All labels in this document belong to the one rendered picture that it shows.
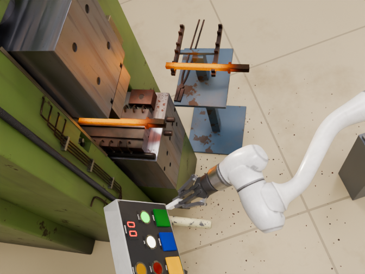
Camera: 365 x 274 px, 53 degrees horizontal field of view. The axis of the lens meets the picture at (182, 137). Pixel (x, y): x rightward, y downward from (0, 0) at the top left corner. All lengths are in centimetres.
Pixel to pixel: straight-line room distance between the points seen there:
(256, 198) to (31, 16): 88
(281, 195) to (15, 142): 82
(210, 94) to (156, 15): 162
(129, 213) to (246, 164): 50
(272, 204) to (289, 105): 172
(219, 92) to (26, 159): 121
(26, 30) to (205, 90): 120
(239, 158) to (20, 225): 119
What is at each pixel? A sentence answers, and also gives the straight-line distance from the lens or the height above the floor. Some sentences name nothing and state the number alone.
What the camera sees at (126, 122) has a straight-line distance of 178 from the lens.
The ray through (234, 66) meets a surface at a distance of 185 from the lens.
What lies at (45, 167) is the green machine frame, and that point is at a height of 144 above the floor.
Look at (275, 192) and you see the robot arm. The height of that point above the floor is 132.
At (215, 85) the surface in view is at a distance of 214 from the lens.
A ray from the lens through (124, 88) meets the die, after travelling 151.
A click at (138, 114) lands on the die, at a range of 180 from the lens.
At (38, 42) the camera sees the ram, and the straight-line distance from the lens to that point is 113.
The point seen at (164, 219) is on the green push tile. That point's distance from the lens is 157.
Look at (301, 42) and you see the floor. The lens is 320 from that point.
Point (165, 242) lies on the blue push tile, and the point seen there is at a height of 103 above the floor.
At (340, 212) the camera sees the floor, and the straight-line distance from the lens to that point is 261.
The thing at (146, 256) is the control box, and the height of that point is 113.
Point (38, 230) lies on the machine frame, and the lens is 213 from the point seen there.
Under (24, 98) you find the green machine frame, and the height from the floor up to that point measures 165.
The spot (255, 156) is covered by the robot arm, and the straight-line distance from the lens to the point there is 122.
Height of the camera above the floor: 248
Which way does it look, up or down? 62 degrees down
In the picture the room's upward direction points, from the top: 25 degrees counter-clockwise
